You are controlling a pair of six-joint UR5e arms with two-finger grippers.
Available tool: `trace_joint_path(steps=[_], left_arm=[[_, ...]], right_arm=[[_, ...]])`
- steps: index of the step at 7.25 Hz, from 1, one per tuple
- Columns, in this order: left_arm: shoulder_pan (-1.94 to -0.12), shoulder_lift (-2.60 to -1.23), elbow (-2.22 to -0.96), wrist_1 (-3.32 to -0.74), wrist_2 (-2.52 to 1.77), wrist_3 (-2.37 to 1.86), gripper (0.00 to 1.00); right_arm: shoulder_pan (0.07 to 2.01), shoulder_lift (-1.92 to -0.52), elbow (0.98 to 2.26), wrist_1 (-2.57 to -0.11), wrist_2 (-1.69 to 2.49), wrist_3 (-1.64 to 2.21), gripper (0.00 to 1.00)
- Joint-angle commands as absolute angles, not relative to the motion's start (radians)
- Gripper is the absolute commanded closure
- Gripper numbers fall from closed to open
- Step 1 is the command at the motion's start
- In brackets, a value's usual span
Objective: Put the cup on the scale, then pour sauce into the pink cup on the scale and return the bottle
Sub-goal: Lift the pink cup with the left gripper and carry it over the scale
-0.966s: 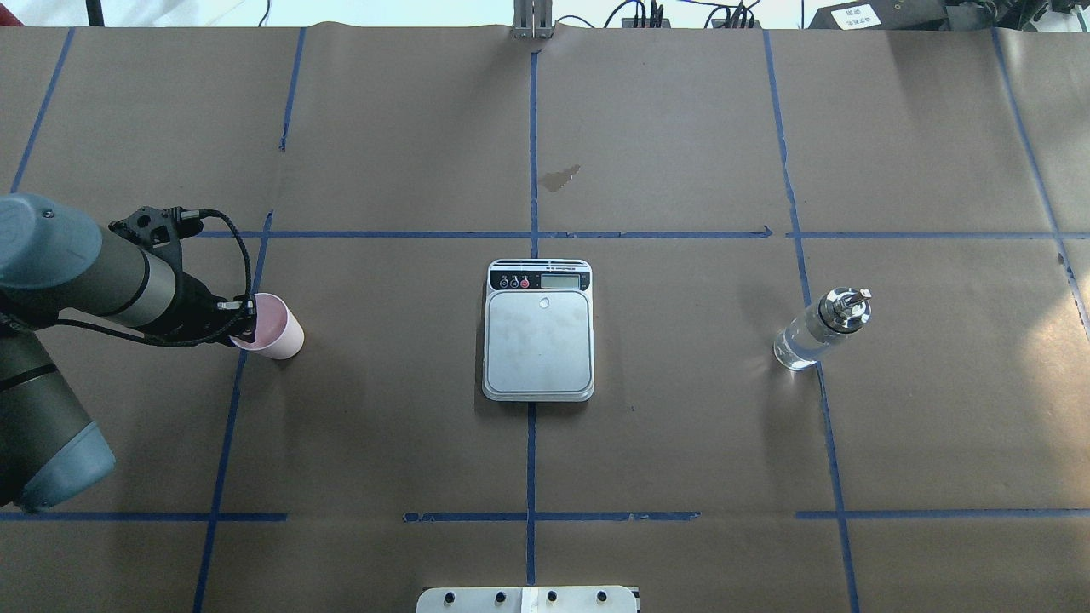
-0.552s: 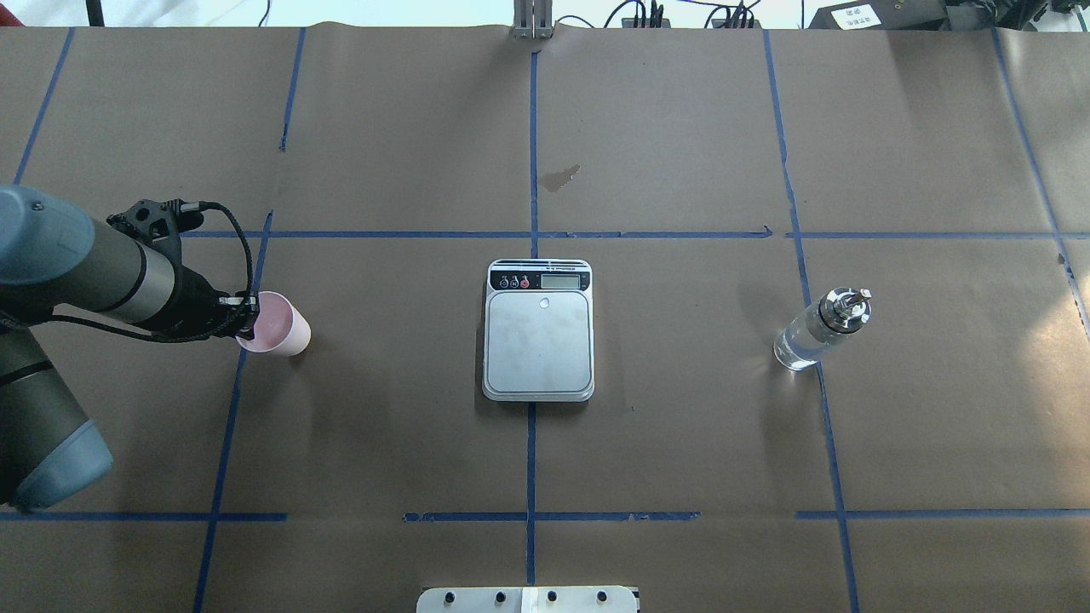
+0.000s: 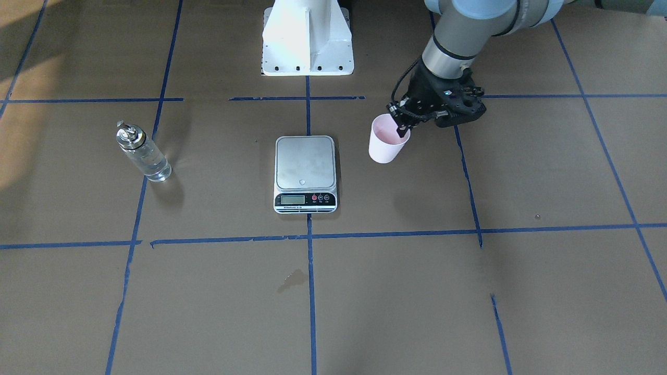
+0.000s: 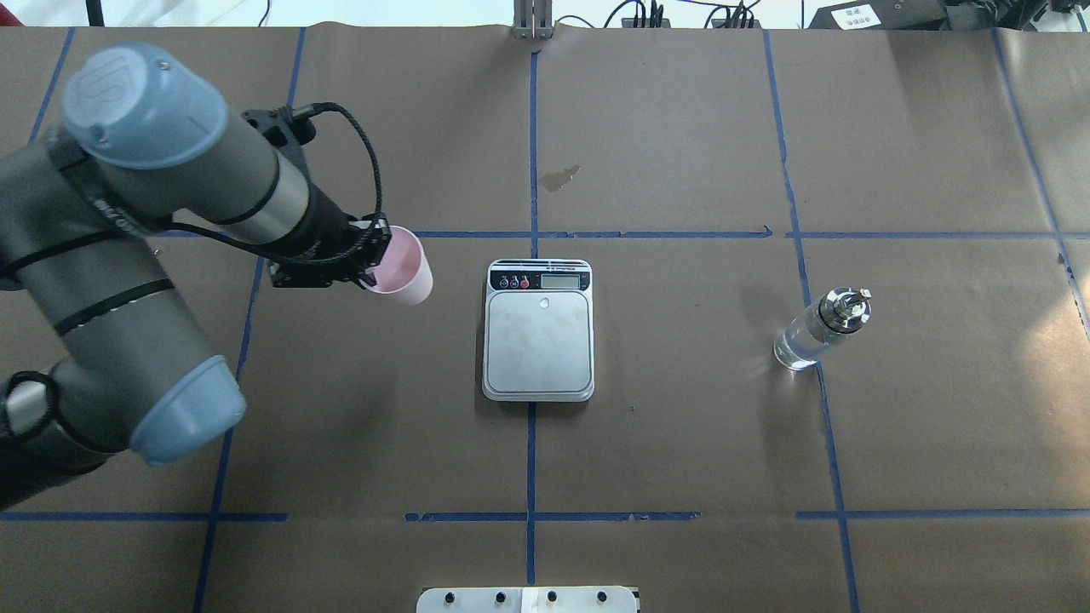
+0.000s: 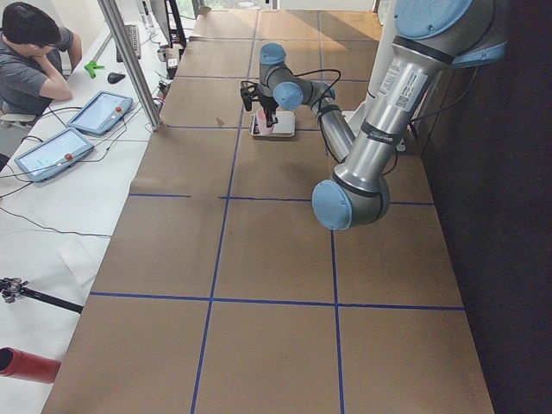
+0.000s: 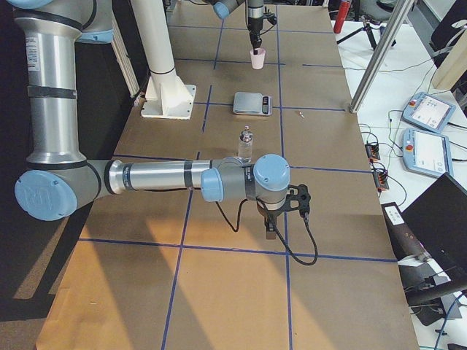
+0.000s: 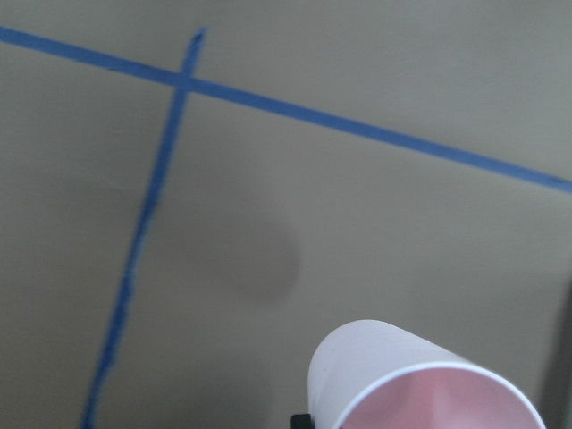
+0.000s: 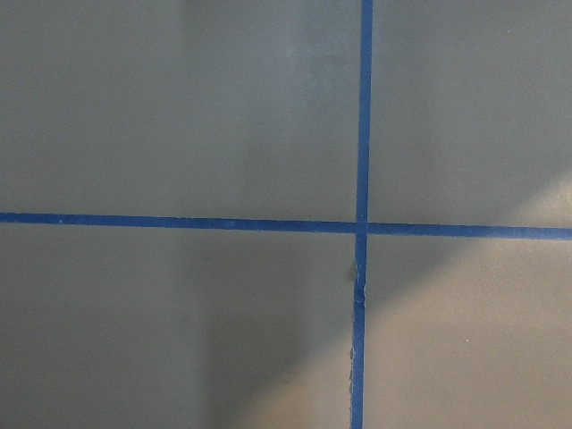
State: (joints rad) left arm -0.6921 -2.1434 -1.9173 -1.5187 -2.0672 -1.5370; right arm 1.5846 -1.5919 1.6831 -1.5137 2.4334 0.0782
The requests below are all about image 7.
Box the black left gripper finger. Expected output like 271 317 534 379
290 414 312 429

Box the pink paper cup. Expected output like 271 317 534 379
307 320 544 428

